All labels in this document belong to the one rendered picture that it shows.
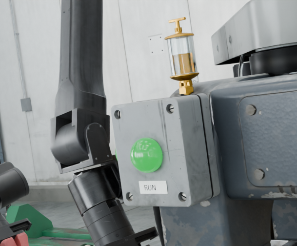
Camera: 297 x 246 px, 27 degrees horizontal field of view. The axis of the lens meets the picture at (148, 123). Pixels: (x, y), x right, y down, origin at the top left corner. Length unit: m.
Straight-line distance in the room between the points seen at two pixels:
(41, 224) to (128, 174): 5.82
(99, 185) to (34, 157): 8.01
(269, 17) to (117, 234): 0.36
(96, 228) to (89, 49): 0.26
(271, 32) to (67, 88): 0.35
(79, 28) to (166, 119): 0.42
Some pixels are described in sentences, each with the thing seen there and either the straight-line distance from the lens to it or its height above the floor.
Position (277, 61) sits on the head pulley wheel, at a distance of 0.62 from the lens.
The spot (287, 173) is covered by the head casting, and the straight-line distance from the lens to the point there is 0.51.
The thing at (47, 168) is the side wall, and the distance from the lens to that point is 8.68.
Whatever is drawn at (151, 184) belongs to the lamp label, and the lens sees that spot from 0.52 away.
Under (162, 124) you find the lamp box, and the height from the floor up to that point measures 1.31.
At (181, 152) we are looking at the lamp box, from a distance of 0.50.
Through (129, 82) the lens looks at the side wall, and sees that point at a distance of 7.43.
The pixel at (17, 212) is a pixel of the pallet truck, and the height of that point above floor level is 0.33.
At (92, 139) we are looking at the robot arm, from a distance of 0.83.
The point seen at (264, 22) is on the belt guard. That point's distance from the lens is 0.63.
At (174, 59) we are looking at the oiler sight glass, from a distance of 0.58.
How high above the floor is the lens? 1.34
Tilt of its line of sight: 3 degrees down
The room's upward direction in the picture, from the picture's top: 8 degrees counter-clockwise
